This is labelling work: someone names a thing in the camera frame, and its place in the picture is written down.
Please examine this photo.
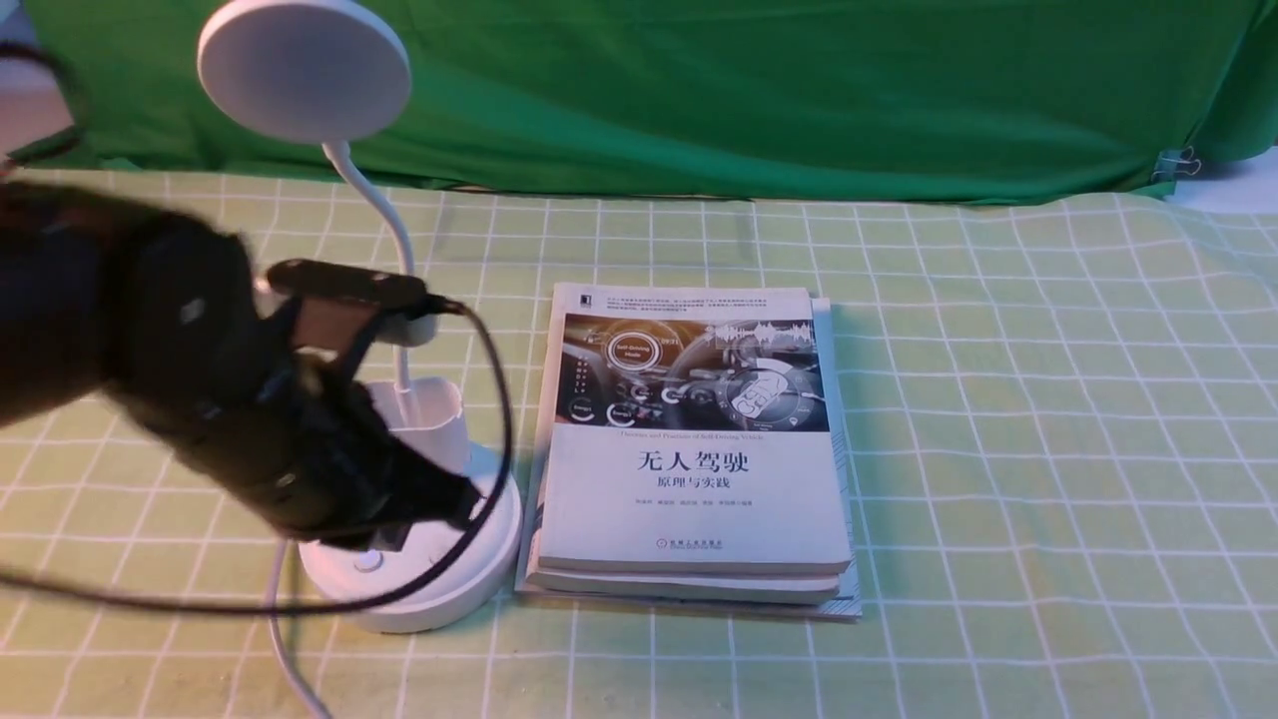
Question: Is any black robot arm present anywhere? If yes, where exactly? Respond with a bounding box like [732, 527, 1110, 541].
[3, 183, 482, 550]

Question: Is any black camera cable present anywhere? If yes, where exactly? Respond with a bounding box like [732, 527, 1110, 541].
[0, 298, 514, 616]

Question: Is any white top book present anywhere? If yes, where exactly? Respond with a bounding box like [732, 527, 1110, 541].
[537, 284, 854, 575]

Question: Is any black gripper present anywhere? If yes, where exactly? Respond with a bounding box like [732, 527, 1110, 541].
[150, 360, 482, 552]

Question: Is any white lamp power cable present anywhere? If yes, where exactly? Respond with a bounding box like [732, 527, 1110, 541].
[266, 540, 334, 719]

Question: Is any bottom striped book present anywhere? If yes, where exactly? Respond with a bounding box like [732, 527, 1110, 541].
[515, 298, 864, 619]

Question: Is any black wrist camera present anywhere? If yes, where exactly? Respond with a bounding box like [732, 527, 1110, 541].
[265, 259, 449, 347]

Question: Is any white desk lamp with base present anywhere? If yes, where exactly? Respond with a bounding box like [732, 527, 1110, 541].
[197, 1, 521, 633]

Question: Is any green backdrop cloth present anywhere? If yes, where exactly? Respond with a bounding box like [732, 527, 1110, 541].
[10, 0, 1278, 207]

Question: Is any green checkered tablecloth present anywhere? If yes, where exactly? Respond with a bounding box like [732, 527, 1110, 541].
[3, 188, 1277, 718]

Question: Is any metal binder clip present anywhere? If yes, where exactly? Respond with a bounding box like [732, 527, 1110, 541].
[1150, 147, 1203, 184]

